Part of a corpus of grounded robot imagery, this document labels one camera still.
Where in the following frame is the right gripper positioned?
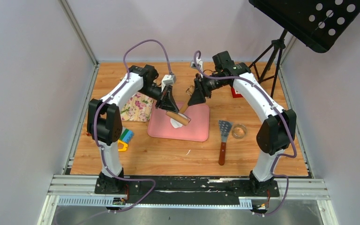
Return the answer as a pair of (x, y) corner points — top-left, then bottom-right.
(188, 72), (227, 106)

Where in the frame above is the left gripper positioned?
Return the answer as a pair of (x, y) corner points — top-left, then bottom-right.
(139, 84), (180, 115)

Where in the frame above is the wooden double-ended roller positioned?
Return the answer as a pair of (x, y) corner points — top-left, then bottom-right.
(166, 85), (195, 126)

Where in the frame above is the white dough ball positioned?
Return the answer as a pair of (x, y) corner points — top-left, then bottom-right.
(170, 113), (190, 128)

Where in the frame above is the pink plastic tray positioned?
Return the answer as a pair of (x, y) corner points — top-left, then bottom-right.
(147, 104), (210, 142)

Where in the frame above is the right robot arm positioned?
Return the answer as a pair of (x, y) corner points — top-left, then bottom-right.
(187, 50), (297, 196)

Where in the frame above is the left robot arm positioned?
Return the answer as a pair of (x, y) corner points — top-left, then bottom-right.
(87, 65), (179, 194)

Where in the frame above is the floral cutting mat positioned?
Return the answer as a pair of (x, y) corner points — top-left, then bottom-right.
(120, 92), (154, 122)

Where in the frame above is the red grid box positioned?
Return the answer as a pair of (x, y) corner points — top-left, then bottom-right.
(231, 88), (243, 98)

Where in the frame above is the blue green toy brick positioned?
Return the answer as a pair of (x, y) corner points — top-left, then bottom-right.
(119, 127), (134, 144)

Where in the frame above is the yellow triangular toy block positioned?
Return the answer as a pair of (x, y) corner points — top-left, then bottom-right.
(118, 140), (128, 152)

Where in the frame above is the black music stand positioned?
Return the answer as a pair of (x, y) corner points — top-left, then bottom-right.
(248, 0), (360, 98)

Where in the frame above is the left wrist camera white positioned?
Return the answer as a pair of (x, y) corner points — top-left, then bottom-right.
(161, 74), (177, 91)

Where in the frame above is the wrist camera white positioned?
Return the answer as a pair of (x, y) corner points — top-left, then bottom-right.
(190, 58), (203, 77)
(161, 74), (177, 91)

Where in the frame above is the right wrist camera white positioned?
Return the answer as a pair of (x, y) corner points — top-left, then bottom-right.
(190, 58), (203, 77)

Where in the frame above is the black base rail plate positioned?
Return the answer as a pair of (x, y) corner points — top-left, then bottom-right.
(94, 175), (280, 205)

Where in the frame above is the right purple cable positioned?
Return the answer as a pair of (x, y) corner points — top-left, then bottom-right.
(193, 50), (298, 218)

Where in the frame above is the purple cable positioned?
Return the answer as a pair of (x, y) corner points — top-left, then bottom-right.
(193, 50), (298, 218)
(54, 39), (173, 225)

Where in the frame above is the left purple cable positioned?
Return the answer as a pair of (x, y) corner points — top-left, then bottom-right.
(54, 39), (173, 225)

